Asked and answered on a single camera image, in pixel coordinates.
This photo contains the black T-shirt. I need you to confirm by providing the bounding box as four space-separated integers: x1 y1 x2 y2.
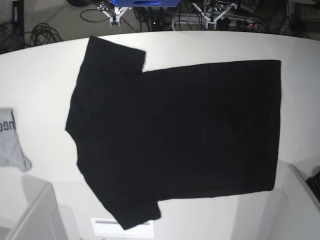
65 36 282 230

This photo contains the white slotted panel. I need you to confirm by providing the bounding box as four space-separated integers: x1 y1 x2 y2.
91 218 154 239

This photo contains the blue box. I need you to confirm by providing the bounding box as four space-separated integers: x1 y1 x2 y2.
110 0 180 8

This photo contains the grey folded garment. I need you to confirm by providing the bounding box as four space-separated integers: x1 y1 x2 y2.
0 108 32 173

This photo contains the white left partition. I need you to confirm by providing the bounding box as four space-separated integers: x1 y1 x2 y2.
0 174 80 240

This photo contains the white partition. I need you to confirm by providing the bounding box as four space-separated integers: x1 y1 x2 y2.
0 174 80 240
267 165 320 240

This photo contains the white right partition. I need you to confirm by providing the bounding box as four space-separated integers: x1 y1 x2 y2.
267 165 320 240

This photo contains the black keyboard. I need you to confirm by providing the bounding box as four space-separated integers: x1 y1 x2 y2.
306 172 320 200

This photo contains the coiled black cable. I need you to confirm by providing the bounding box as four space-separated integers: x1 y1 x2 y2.
29 22 63 47

